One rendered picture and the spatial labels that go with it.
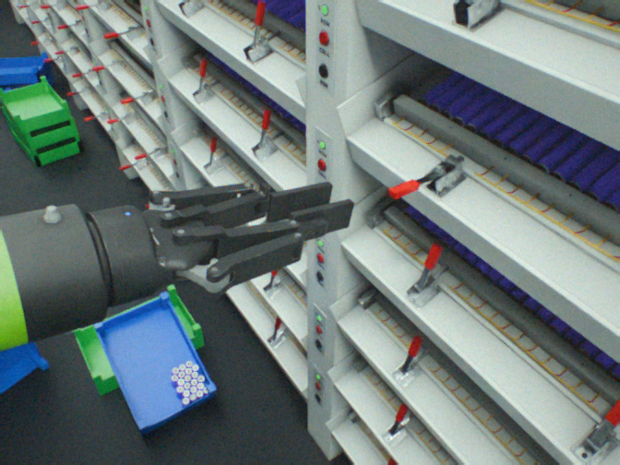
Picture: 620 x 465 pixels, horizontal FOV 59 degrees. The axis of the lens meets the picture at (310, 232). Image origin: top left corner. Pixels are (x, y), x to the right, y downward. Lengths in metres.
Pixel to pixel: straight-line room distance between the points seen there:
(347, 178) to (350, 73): 0.16
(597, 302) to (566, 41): 0.23
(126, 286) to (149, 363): 1.12
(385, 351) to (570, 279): 0.44
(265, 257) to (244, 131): 0.68
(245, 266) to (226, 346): 1.18
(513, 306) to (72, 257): 0.52
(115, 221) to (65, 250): 0.05
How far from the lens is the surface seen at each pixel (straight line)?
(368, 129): 0.74
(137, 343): 1.56
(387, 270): 0.80
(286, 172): 0.98
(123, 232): 0.42
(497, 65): 0.53
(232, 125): 1.14
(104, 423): 1.54
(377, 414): 1.09
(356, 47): 0.69
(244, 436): 1.45
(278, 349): 1.41
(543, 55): 0.51
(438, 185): 0.62
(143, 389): 1.52
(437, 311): 0.75
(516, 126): 0.68
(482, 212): 0.62
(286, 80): 0.87
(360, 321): 0.97
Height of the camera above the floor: 1.26
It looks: 40 degrees down
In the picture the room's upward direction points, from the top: straight up
